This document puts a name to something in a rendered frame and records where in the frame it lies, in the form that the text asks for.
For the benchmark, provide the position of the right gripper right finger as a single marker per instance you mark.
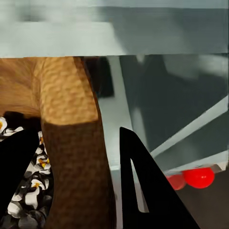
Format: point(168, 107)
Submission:
point(166, 209)

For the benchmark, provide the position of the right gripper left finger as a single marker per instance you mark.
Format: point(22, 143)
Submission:
point(16, 153)

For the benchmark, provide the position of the microwave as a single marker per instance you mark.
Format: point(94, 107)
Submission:
point(159, 68)

